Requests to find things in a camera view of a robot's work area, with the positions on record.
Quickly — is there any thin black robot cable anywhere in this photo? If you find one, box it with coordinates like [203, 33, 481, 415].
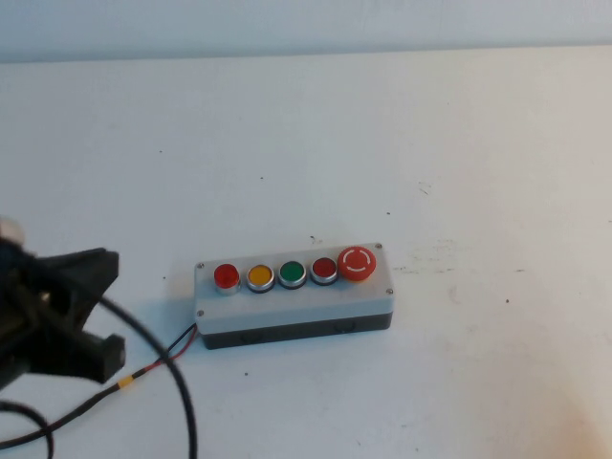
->
[0, 400, 58, 459]

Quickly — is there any green push button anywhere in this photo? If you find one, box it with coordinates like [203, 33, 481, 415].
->
[277, 260, 308, 291]

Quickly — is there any grey black button control box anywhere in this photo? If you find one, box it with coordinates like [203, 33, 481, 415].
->
[194, 241, 395, 351]

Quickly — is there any dark red push button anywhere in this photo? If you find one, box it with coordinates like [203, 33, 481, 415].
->
[309, 256, 339, 287]

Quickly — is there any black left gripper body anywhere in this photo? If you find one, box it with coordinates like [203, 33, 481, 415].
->
[0, 242, 86, 392]

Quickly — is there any red emergency stop mushroom button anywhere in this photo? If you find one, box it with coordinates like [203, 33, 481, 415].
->
[337, 245, 378, 284]

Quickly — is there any black red power cable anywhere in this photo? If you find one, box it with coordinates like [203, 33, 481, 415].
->
[0, 322, 199, 451]

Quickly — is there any red illuminated indicator button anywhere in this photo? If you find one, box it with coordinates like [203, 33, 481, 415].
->
[213, 263, 242, 296]

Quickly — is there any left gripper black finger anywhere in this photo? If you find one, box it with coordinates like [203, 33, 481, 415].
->
[35, 246, 120, 334]
[28, 333, 127, 385]

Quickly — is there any yellow push button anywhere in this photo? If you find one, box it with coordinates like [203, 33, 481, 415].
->
[246, 264, 276, 295]

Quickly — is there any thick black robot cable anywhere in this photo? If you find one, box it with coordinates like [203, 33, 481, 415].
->
[98, 296, 200, 459]

